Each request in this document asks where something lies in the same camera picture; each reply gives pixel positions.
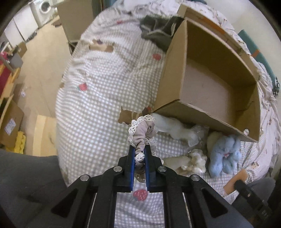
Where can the white washing machine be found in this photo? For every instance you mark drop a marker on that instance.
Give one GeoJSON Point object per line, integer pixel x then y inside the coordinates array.
{"type": "Point", "coordinates": [43, 11]}

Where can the cardboard box with label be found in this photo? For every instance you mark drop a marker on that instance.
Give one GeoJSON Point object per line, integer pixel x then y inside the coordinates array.
{"type": "Point", "coordinates": [10, 125]}

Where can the dark grey clothing pile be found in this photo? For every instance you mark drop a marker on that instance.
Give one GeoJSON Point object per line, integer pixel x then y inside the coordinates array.
{"type": "Point", "coordinates": [160, 31]}

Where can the cardboard side table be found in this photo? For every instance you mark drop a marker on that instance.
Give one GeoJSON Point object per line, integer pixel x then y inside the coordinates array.
{"type": "Point", "coordinates": [75, 17]}

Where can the wooden board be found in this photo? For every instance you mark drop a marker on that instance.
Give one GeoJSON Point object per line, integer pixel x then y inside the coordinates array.
{"type": "Point", "coordinates": [44, 141]}

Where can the cardboard tube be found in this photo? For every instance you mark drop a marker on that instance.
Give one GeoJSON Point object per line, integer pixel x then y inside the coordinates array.
{"type": "Point", "coordinates": [240, 176]}

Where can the red bag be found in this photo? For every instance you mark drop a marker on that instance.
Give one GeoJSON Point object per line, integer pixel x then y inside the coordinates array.
{"type": "Point", "coordinates": [6, 70]}

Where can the checkered bed cover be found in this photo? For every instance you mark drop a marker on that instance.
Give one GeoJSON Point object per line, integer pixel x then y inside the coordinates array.
{"type": "Point", "coordinates": [96, 84]}

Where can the teal pillow with orange stripe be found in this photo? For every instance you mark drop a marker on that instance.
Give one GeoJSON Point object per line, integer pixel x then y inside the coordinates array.
{"type": "Point", "coordinates": [259, 57]}

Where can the white plush toy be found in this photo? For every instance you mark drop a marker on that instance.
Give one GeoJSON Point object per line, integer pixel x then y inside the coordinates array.
{"type": "Point", "coordinates": [175, 129]}

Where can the light blue plush toy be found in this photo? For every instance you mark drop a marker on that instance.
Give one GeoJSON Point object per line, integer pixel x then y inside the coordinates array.
{"type": "Point", "coordinates": [223, 152]}

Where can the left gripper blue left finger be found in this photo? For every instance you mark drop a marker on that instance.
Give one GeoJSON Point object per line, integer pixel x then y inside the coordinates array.
{"type": "Point", "coordinates": [131, 159]}

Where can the beige lace scrunchie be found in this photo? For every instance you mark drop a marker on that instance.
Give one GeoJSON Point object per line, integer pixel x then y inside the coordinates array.
{"type": "Point", "coordinates": [141, 133]}

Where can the open cardboard box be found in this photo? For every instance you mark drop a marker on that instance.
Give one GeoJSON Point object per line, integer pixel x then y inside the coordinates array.
{"type": "Point", "coordinates": [208, 78]}

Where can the yellow foam piece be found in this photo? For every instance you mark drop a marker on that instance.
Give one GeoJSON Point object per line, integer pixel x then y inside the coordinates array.
{"type": "Point", "coordinates": [19, 144]}

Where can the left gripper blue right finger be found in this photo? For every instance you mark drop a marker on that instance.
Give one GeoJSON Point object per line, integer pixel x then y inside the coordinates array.
{"type": "Point", "coordinates": [147, 153]}

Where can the white kitchen cabinet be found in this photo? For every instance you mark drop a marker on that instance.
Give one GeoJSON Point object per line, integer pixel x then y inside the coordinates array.
{"type": "Point", "coordinates": [21, 27]}

